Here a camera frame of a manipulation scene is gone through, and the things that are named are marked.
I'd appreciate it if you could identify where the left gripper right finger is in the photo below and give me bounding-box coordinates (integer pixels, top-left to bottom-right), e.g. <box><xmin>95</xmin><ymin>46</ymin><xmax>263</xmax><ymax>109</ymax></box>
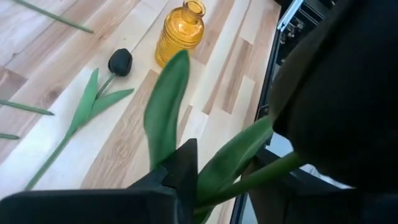
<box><xmin>248</xmin><ymin>169</ymin><xmax>398</xmax><ymax>224</ymax></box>

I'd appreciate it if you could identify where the yellow glass vase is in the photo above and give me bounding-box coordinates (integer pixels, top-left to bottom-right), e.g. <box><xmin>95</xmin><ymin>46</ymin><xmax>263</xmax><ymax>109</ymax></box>
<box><xmin>154</xmin><ymin>0</ymin><xmax>206</xmax><ymax>68</ymax></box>

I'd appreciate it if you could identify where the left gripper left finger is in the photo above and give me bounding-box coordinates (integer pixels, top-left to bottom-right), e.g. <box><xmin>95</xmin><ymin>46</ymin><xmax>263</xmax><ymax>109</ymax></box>
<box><xmin>0</xmin><ymin>138</ymin><xmax>199</xmax><ymax>224</ymax></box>

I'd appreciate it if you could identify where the black metal table frame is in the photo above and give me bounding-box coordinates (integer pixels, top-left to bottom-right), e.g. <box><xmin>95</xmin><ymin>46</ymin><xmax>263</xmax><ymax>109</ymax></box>
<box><xmin>229</xmin><ymin>0</ymin><xmax>312</xmax><ymax>224</ymax></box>

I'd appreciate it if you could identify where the silver aluminium profile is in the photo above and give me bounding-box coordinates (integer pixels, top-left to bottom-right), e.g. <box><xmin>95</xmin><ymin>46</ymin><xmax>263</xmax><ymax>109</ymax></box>
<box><xmin>277</xmin><ymin>0</ymin><xmax>305</xmax><ymax>32</ymax></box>

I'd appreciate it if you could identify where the black artificial tulip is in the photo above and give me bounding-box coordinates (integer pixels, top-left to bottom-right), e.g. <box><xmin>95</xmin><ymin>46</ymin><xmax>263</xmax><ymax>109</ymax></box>
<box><xmin>24</xmin><ymin>48</ymin><xmax>135</xmax><ymax>190</ymax></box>
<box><xmin>144</xmin><ymin>0</ymin><xmax>398</xmax><ymax>224</ymax></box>

